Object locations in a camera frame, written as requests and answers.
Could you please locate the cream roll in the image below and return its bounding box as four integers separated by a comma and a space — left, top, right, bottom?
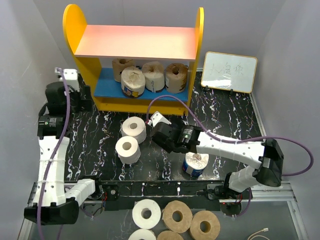
121, 66, 146, 98
142, 61, 165, 93

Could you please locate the cream roll front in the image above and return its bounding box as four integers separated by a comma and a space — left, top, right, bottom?
142, 61, 165, 93

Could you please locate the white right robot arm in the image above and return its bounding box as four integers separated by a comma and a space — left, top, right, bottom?
148, 121, 284, 199

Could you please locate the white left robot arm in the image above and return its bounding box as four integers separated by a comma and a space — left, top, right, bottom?
24, 81, 104, 225

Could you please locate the yellow shelf with coloured boards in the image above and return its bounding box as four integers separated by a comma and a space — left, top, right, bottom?
62, 4, 205, 116

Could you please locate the blue wrapped white roll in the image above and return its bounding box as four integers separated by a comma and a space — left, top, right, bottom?
182, 152, 209, 177

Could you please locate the white spare roll foreground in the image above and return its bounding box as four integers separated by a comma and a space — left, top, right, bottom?
132, 199, 162, 230

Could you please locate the brown spare roll middle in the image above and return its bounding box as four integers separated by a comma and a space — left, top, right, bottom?
162, 200, 193, 234

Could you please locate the brown spare roll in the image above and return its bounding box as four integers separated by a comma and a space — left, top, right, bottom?
156, 230, 184, 240
162, 200, 193, 234
189, 210, 221, 240

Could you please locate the brown spare roll right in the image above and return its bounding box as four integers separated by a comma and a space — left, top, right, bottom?
189, 210, 221, 240

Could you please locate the brown spare roll bottom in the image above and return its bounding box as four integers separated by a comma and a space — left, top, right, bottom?
156, 230, 184, 240

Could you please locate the white spare roll bottom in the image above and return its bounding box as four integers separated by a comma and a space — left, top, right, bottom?
128, 229, 157, 240

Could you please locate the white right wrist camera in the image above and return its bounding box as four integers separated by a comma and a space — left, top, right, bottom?
146, 111, 172, 127

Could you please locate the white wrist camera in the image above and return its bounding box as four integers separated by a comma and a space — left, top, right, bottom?
62, 68, 80, 92
146, 111, 172, 127

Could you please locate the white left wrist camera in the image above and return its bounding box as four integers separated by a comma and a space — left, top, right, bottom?
62, 68, 80, 92

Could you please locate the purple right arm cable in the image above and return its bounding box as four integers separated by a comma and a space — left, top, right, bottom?
145, 94, 314, 218

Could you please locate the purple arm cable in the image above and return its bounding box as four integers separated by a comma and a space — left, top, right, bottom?
36, 67, 96, 240
145, 94, 314, 218

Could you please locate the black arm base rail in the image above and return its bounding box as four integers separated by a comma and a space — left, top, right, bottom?
84, 180, 249, 211

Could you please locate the small whiteboard yellow frame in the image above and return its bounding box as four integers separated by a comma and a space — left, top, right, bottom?
200, 51, 258, 94

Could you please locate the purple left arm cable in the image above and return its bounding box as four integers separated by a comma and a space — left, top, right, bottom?
36, 67, 96, 240

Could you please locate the white cable with connector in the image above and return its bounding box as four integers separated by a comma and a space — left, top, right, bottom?
247, 227, 270, 240

